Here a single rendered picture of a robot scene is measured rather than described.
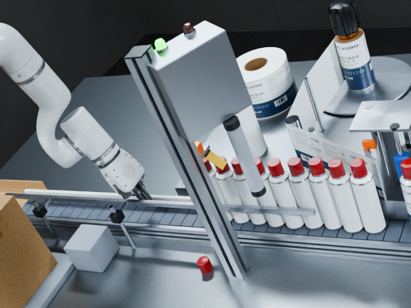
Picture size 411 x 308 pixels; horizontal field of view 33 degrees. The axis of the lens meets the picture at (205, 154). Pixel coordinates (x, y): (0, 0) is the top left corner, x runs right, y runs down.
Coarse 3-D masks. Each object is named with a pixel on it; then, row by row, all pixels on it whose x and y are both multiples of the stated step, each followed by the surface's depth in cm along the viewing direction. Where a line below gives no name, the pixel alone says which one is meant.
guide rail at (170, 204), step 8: (56, 200) 214; (64, 200) 212; (72, 200) 210; (80, 200) 208; (88, 200) 206; (96, 200) 205; (104, 200) 203; (112, 200) 201; (120, 200) 200; (128, 200) 198; (136, 200) 197; (144, 200) 196; (152, 200) 194; (160, 200) 193; (192, 208) 187; (224, 208) 182; (232, 208) 180; (240, 208) 179; (248, 208) 177; (256, 208) 176; (264, 208) 175; (272, 208) 174; (280, 208) 173; (288, 208) 172; (296, 208) 171; (304, 208) 170; (312, 208) 169
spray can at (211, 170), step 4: (204, 160) 179; (208, 160) 179; (208, 164) 179; (208, 168) 180; (212, 168) 181; (208, 172) 180; (212, 172) 180; (216, 172) 181; (212, 176) 180; (212, 180) 180; (216, 180) 181; (216, 184) 181; (216, 188) 182; (220, 188) 183; (220, 192) 183; (220, 196) 184; (224, 200) 185; (228, 212) 187; (228, 216) 187; (232, 216) 188; (232, 220) 189
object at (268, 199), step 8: (256, 160) 171; (264, 168) 172; (264, 176) 172; (264, 184) 172; (272, 192) 174; (264, 200) 175; (272, 200) 175; (272, 216) 178; (280, 216) 178; (272, 224) 180; (280, 224) 179
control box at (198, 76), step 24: (168, 48) 145; (192, 48) 141; (216, 48) 143; (168, 72) 140; (192, 72) 143; (216, 72) 145; (240, 72) 148; (168, 96) 142; (192, 96) 145; (216, 96) 148; (240, 96) 150; (192, 120) 147; (216, 120) 150
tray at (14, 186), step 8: (0, 184) 255; (8, 184) 253; (16, 184) 251; (24, 184) 248; (32, 184) 246; (40, 184) 244; (0, 192) 254; (8, 192) 252; (16, 192) 250; (24, 192) 248; (24, 200) 243
